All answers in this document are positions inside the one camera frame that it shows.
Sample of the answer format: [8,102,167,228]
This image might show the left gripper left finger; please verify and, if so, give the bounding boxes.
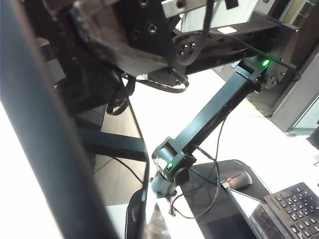
[125,188,150,239]

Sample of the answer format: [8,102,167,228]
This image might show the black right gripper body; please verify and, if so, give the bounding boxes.
[161,0,209,19]

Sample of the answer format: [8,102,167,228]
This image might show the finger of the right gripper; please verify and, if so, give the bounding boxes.
[69,0,175,78]

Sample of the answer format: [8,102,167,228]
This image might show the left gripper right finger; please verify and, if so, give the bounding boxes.
[147,202,171,239]

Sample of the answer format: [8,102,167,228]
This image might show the black charging cable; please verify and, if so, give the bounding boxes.
[119,74,151,202]

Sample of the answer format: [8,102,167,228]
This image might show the black desk mat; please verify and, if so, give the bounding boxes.
[184,159,272,239]

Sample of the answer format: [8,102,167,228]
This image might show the black computer mouse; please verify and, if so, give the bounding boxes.
[220,171,253,190]

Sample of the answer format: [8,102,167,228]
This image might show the black keyboard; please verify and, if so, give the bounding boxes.
[263,182,319,239]

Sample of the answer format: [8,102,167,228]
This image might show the black metal frame beam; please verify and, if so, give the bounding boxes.
[77,128,148,162]

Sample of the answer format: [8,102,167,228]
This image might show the grey metal cabinet frame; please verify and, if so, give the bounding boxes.
[270,49,319,136]

